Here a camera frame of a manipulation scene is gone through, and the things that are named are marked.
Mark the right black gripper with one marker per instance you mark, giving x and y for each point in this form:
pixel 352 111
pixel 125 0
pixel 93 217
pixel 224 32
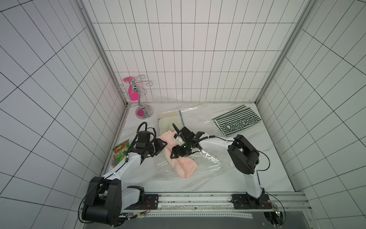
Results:
pixel 184 141

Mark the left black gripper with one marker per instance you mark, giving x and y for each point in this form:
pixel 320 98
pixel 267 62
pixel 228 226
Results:
pixel 158 142

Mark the pink towel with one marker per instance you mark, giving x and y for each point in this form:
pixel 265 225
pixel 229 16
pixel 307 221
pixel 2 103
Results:
pixel 183 166

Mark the light green towel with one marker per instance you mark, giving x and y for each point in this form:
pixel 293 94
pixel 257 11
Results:
pixel 166 124

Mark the clear plastic vacuum bag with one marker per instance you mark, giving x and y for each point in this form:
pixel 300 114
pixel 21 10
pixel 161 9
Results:
pixel 202 161

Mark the blue and cream towel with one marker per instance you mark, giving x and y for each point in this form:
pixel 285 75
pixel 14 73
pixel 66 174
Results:
pixel 174 115

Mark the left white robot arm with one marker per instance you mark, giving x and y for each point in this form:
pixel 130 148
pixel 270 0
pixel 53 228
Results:
pixel 105 199

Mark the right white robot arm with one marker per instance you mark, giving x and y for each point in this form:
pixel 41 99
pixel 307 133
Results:
pixel 243 154

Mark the green striped Doraemon towel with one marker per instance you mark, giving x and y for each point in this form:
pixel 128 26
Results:
pixel 236 120

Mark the chrome cup holder stand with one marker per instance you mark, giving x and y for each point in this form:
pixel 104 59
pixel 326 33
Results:
pixel 143 111

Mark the colourful snack packet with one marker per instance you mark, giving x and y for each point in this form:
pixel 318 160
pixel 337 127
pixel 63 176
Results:
pixel 119 153

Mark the pink plastic cup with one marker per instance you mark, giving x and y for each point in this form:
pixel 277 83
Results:
pixel 133 91

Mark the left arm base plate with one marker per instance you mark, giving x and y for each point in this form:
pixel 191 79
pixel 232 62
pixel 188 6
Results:
pixel 149 202

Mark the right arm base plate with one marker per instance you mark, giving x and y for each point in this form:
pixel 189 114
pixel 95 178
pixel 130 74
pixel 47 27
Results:
pixel 247 202

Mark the aluminium mounting rail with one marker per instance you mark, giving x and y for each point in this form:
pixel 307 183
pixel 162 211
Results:
pixel 220 202

